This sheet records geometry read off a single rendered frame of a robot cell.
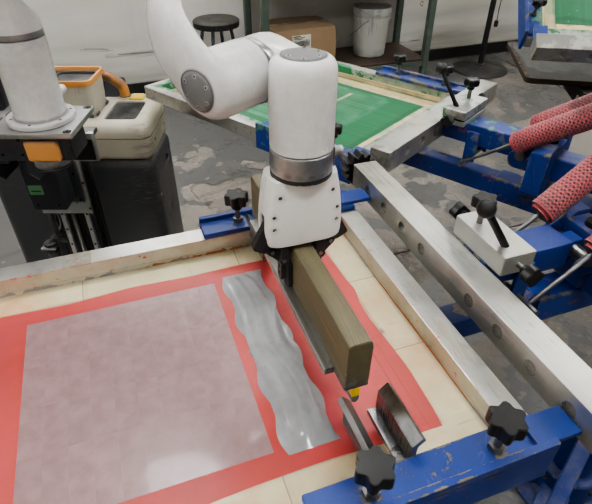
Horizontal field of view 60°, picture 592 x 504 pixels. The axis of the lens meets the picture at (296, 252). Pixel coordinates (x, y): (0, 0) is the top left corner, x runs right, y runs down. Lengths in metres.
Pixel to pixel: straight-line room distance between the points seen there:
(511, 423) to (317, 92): 0.41
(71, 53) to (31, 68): 3.40
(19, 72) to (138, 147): 0.67
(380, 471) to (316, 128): 0.36
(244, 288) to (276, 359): 0.17
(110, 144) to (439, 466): 1.36
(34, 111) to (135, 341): 0.49
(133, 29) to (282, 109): 3.91
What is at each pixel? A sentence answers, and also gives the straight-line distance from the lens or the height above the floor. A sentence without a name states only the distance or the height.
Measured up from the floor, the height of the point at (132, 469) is 0.96.
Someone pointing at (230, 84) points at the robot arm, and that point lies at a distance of 0.56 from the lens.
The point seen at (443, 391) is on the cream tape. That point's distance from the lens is 0.76.
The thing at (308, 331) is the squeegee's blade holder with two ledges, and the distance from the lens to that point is 0.65.
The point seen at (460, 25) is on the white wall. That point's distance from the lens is 5.51.
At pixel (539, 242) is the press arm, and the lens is 0.93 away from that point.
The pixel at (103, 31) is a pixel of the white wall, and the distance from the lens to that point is 4.43.
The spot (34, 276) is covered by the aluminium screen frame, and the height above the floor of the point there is 0.99.
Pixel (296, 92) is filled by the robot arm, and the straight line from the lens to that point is 0.54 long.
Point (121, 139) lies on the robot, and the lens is 1.68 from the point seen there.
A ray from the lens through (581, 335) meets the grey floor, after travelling 2.41.
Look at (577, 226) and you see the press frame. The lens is 1.01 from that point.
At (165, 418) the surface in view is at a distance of 0.73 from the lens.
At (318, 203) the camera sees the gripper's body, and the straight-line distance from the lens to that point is 0.63.
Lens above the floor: 1.54
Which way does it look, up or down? 37 degrees down
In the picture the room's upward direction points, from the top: straight up
